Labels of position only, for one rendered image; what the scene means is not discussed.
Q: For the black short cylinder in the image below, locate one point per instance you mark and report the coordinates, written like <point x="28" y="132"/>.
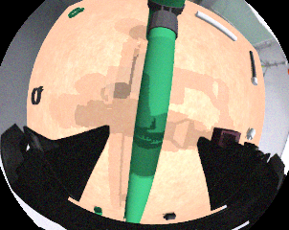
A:
<point x="169" y="216"/>

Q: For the green cylindrical rod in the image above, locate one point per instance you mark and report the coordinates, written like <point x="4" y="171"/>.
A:
<point x="151" y="120"/>

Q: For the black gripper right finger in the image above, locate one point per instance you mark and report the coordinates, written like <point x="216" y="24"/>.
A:
<point x="224" y="171"/>

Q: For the dark grey rod with white end cap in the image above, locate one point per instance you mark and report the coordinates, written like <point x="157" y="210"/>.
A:
<point x="254" y="81"/>

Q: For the black band clamp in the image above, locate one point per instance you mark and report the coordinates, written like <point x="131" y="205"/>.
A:
<point x="37" y="90"/>

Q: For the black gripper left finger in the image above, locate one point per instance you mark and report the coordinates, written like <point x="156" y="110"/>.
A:
<point x="72" y="159"/>

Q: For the green cylinder with small peg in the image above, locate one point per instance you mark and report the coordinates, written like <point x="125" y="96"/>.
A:
<point x="98" y="210"/>

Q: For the green ring with small tabs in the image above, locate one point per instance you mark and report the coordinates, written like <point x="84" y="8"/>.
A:
<point x="74" y="12"/>

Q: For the green post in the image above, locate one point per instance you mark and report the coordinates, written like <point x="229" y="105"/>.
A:
<point x="169" y="3"/>

